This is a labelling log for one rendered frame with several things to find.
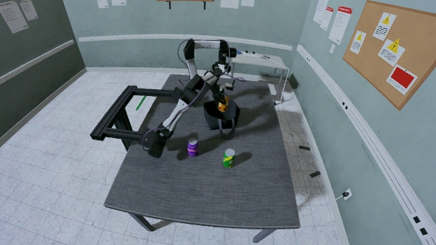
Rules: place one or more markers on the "black tote bag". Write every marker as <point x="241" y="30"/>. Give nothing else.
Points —
<point x="211" y="109"/>

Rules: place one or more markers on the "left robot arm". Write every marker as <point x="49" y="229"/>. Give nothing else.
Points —
<point x="195" y="44"/>

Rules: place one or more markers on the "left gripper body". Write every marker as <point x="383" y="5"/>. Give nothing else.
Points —
<point x="221" y="64"/>

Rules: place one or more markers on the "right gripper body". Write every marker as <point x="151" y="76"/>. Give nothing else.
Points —
<point x="218" y="90"/>

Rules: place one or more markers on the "purple drink can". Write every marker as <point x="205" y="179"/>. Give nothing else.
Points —
<point x="192" y="147"/>

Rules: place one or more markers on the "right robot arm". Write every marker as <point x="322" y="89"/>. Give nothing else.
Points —
<point x="188" y="93"/>

